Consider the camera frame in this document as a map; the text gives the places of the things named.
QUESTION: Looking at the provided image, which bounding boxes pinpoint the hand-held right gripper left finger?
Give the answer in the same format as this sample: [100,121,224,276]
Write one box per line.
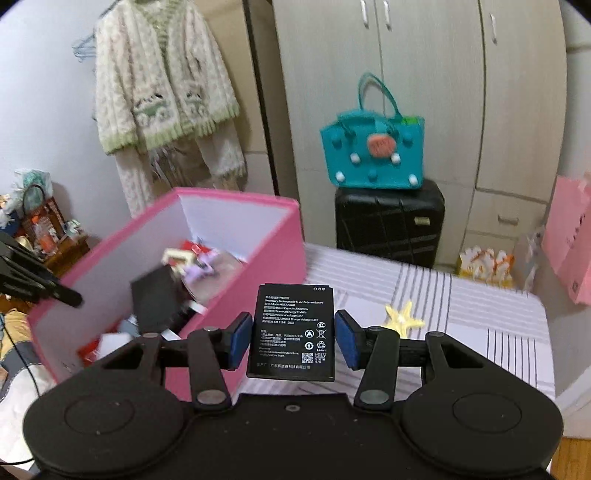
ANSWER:
[103,311,254,412]

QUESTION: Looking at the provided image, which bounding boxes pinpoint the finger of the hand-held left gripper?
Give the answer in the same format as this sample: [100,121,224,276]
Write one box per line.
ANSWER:
[0,244,84,308]

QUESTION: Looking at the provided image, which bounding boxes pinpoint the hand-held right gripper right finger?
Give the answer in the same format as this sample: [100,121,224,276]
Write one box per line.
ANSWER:
[334,309,486,410]

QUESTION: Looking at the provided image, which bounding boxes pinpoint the black battery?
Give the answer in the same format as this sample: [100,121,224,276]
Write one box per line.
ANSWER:
[246,283,337,383]

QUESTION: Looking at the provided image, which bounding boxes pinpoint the pink case clear lid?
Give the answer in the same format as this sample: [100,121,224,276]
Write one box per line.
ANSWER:
[185,251,248,306]

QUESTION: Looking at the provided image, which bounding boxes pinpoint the purple hair clip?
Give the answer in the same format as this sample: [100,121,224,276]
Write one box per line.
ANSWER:
[182,258,218,282]

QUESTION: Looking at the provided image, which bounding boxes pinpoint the white plug charger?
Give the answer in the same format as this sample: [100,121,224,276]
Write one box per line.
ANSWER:
[99,333,135,359]

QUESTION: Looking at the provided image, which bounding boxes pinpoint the black rectangular box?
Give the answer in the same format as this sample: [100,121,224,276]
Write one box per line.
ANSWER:
[130,267,186,333]

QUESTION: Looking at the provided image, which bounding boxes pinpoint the pink cardboard box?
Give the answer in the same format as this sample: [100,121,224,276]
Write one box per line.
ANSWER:
[26,186,307,403]

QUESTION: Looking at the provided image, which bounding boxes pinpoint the cream hair claw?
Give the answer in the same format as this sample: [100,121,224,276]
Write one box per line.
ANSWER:
[161,248,195,269]

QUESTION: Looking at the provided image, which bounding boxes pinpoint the yellow starfish hair clip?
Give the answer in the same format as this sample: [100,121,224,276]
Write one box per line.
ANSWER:
[384,301,425,333]

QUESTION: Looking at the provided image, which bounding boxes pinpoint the patterned gift bag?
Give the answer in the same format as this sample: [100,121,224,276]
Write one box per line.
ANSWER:
[18,183,70,246]

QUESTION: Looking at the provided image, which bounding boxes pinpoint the striped tablecloth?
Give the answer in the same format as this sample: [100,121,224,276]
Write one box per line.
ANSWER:
[231,242,555,403]

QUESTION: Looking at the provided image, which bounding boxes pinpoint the black suitcase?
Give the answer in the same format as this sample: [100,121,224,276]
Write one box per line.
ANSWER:
[334,178,447,270]

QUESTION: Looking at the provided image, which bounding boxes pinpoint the beige fluffy garment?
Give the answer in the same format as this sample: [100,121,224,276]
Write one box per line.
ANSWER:
[114,122,248,218]

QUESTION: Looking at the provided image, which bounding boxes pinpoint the orange white snack bag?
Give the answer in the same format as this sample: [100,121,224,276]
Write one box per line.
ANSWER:
[457,246,516,289]

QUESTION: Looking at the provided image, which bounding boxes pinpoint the teal felt handbag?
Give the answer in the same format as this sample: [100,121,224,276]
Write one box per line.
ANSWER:
[320,71,426,190]

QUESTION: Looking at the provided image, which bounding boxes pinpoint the cream knitted panda cardigan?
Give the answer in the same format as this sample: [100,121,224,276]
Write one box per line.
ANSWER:
[94,0,241,156]

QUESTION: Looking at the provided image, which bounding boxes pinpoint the blue clothes hangers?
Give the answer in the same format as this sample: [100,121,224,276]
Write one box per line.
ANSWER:
[71,34,100,64]

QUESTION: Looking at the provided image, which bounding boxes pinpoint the pink shopping bag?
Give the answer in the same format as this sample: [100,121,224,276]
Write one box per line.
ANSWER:
[540,172,591,306]

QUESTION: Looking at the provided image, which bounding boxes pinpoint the black clothes rack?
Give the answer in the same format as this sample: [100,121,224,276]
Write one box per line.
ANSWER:
[242,0,280,195]

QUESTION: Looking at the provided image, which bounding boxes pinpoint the grey three-door wardrobe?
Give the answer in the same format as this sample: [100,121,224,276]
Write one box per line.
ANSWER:
[270,0,569,278]

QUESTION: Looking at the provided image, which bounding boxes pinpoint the beige cabinet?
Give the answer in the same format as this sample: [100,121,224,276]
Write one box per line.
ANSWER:
[202,0,279,195]

